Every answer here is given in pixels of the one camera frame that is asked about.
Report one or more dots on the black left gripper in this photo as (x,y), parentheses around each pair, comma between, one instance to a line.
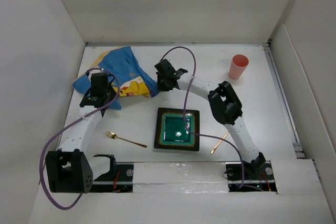
(113,92)

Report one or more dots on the pink plastic cup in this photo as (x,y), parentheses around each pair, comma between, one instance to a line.
(238,65)

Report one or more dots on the gold spoon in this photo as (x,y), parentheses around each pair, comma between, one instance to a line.
(219,143)

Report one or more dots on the gold fork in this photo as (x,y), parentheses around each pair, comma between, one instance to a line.
(114,136)

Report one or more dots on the square green ceramic plate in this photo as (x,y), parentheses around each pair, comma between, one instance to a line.
(177,130)

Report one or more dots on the blue Pikachu placemat cloth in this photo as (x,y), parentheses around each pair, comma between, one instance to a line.
(132,79)

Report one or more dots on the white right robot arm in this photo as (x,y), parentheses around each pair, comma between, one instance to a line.
(225,106)

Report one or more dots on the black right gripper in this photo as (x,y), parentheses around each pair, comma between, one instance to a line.
(160,86)

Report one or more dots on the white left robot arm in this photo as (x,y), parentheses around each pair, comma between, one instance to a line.
(68,169)

